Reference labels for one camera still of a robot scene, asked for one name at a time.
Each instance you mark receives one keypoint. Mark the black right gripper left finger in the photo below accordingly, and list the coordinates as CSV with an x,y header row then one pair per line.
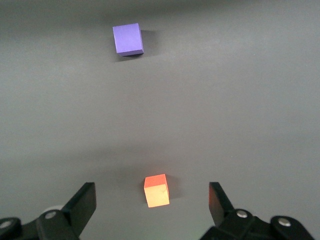
x,y
75,212

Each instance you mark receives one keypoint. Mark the orange foam block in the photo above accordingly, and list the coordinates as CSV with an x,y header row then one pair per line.
x,y
157,192

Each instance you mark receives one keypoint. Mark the dark grey table mat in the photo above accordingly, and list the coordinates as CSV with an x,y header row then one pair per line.
x,y
225,112

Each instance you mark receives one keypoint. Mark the purple foam block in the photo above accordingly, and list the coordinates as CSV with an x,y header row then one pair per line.
x,y
128,39

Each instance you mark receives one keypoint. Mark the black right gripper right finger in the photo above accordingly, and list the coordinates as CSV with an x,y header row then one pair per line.
x,y
240,225

